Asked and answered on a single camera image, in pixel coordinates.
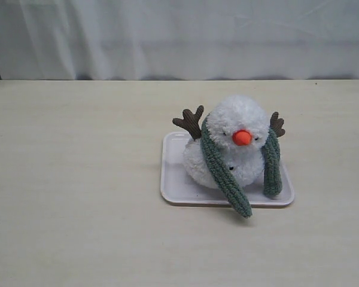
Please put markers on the white plastic tray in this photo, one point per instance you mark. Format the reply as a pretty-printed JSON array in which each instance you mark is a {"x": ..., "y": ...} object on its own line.
[{"x": 179, "y": 189}]

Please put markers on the white plush snowman green scarf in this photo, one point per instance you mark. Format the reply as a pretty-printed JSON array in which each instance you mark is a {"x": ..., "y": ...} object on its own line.
[{"x": 239, "y": 127}]

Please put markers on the green knitted scarf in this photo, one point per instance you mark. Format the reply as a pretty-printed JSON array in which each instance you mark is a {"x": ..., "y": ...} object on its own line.
[{"x": 233, "y": 192}]

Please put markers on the white curtain backdrop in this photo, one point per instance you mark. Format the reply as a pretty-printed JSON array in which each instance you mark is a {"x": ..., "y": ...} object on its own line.
[{"x": 179, "y": 40}]

